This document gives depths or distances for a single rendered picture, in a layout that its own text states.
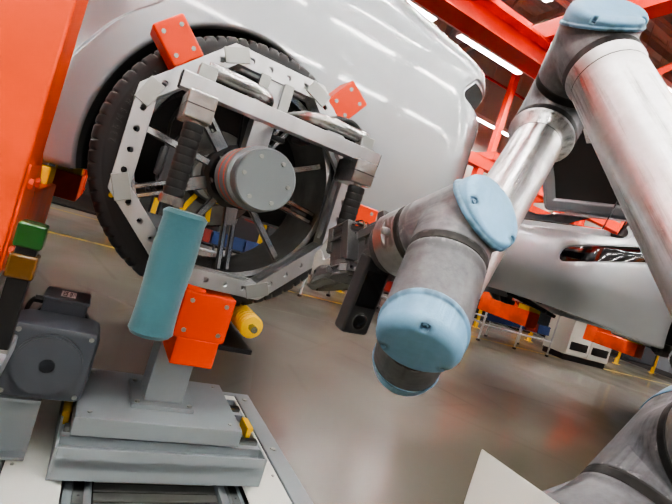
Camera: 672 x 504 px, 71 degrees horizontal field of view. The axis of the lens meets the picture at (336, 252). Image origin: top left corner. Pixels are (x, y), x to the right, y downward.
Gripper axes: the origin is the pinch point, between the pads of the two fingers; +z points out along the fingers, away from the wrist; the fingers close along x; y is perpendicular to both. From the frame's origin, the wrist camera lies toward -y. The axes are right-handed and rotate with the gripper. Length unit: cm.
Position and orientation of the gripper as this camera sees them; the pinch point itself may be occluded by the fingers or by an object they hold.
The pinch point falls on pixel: (314, 288)
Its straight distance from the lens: 79.5
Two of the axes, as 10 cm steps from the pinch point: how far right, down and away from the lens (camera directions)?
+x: -8.1, -2.4, -5.3
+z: -5.8, 2.4, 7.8
